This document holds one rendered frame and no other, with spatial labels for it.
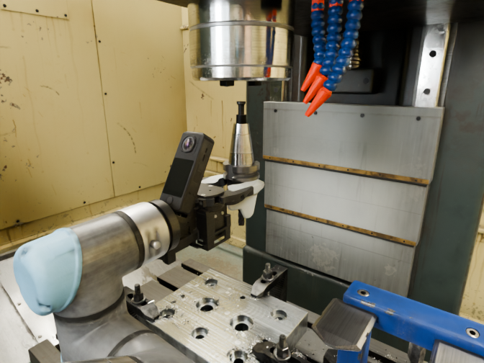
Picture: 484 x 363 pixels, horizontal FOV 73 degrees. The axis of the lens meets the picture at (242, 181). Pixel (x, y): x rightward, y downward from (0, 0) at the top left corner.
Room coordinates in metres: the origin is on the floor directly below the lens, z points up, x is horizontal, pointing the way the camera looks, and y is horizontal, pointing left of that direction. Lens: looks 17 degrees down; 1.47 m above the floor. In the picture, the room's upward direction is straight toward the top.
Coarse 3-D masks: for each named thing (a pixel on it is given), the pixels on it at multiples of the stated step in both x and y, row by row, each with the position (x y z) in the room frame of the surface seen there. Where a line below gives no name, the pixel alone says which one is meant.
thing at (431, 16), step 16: (160, 0) 0.57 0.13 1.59; (176, 0) 0.57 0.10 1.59; (304, 0) 0.57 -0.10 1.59; (368, 0) 0.57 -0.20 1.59; (384, 0) 0.57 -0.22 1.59; (400, 0) 0.57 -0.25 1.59; (416, 0) 0.57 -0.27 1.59; (432, 0) 0.57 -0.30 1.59; (448, 0) 0.57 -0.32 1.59; (464, 0) 0.57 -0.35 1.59; (480, 0) 0.57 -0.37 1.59; (304, 16) 0.69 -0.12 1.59; (368, 16) 0.69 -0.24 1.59; (384, 16) 0.69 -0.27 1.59; (400, 16) 0.69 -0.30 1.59; (416, 16) 0.69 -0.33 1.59; (432, 16) 0.69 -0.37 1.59; (448, 16) 0.69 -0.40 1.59; (464, 16) 0.69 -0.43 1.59; (480, 16) 0.69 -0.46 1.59; (304, 32) 0.90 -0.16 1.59
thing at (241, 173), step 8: (224, 168) 0.53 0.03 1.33; (232, 168) 0.52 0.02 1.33; (240, 168) 0.51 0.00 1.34; (248, 168) 0.52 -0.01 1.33; (256, 168) 0.53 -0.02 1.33; (224, 176) 0.53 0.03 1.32; (232, 176) 0.53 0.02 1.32; (240, 176) 0.52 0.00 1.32; (248, 176) 0.52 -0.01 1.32; (256, 176) 0.53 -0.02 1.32
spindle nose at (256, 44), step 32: (192, 0) 0.50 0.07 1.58; (224, 0) 0.47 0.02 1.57; (256, 0) 0.47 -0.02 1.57; (288, 0) 0.50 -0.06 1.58; (192, 32) 0.50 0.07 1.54; (224, 32) 0.47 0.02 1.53; (256, 32) 0.47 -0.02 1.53; (288, 32) 0.50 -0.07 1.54; (192, 64) 0.51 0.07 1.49; (224, 64) 0.47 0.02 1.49; (256, 64) 0.47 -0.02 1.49; (288, 64) 0.50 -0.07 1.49
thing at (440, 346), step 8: (440, 344) 0.27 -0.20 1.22; (448, 344) 0.27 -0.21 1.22; (432, 352) 0.26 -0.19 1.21; (440, 352) 0.26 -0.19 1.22; (448, 352) 0.26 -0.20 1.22; (456, 352) 0.26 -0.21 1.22; (464, 352) 0.26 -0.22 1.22; (472, 352) 0.26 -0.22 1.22; (432, 360) 0.25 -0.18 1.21; (440, 360) 0.25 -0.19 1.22; (448, 360) 0.25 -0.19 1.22; (456, 360) 0.25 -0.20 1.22; (464, 360) 0.25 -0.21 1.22; (472, 360) 0.25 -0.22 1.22; (480, 360) 0.25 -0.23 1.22
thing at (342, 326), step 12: (336, 300) 0.34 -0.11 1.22; (324, 312) 0.32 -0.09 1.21; (336, 312) 0.31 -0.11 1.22; (348, 312) 0.31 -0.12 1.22; (360, 312) 0.31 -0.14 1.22; (324, 324) 0.29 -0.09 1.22; (336, 324) 0.29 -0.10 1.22; (348, 324) 0.29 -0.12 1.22; (360, 324) 0.29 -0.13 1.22; (372, 324) 0.30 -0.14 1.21; (324, 336) 0.28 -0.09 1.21; (336, 336) 0.28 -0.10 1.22; (348, 336) 0.28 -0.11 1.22; (360, 336) 0.28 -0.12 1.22; (336, 348) 0.27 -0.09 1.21; (348, 348) 0.26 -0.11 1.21; (360, 348) 0.26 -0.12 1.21
